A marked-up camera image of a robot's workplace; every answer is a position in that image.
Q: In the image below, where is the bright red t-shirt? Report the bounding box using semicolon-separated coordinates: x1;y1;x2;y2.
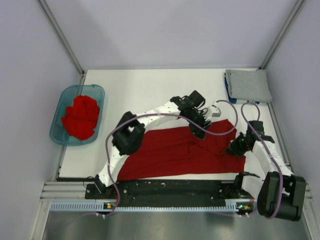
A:
61;95;100;141

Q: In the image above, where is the dark red t-shirt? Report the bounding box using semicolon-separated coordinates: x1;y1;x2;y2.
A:
117;119;246;181

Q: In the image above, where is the grey slotted cable duct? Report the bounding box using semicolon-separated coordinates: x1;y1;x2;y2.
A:
49;201;253;213

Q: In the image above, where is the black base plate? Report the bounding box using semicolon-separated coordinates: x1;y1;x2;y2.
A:
84;179;254;208

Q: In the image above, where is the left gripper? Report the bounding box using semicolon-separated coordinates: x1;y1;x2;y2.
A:
184;107;211;140

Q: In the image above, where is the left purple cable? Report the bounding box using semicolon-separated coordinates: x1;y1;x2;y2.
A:
96;99;238;221

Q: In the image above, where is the teal plastic bin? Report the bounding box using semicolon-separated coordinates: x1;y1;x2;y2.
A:
49;84;105;147

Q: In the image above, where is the aluminium frame rail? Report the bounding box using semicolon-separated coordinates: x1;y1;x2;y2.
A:
39;181;313;201

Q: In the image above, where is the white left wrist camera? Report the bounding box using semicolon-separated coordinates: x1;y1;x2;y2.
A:
206;101;222;119

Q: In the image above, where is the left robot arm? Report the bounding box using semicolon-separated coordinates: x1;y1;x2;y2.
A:
94;90;216;199

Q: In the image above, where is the folded blue white t-shirt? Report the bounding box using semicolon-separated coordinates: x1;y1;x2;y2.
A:
223;73;267;106

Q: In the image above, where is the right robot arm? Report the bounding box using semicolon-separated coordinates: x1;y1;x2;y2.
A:
225;120;307;222

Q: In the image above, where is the folded grey t-shirt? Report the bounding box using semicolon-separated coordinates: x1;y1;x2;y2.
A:
225;69;273;103

